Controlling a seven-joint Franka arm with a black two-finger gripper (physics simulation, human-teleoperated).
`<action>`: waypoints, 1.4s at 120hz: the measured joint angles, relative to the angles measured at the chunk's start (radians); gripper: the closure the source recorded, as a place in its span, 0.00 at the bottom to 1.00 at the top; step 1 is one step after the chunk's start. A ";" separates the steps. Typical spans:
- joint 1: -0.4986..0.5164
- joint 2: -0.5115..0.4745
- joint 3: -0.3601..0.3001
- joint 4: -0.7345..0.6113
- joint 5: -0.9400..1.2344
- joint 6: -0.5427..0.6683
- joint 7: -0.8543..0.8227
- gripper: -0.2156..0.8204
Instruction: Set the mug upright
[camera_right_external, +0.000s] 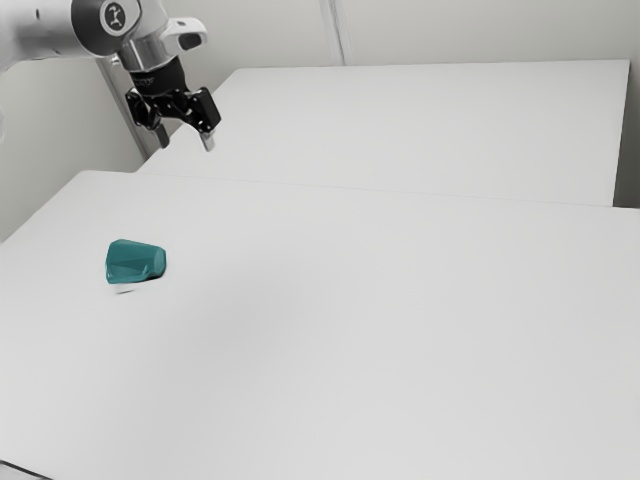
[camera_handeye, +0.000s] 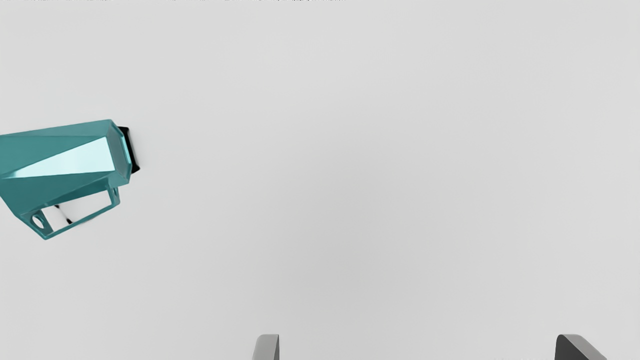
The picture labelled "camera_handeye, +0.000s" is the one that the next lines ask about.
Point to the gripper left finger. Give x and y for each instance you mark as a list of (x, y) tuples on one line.
[(267, 348)]

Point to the teal faceted mug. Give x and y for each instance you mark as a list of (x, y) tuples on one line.
[(55, 160)]

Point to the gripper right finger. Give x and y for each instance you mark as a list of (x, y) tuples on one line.
[(575, 350)]

